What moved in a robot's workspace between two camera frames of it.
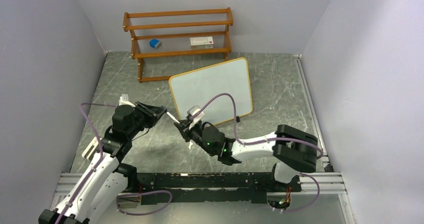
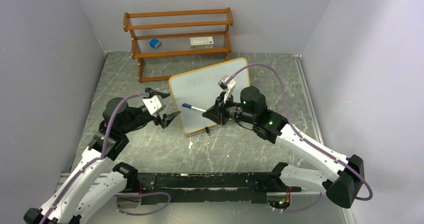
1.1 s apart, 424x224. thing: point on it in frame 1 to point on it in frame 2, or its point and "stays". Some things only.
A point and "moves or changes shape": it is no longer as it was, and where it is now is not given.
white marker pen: (173, 118) moves or changes shape
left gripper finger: (155, 110) to (152, 92)
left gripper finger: (150, 120) to (167, 119)
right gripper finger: (180, 129) to (212, 113)
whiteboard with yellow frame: (222, 91) stays
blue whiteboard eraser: (155, 43) stays
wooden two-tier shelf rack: (177, 32) stays
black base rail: (211, 187) stays
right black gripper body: (195, 134) to (232, 109)
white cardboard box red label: (202, 42) stays
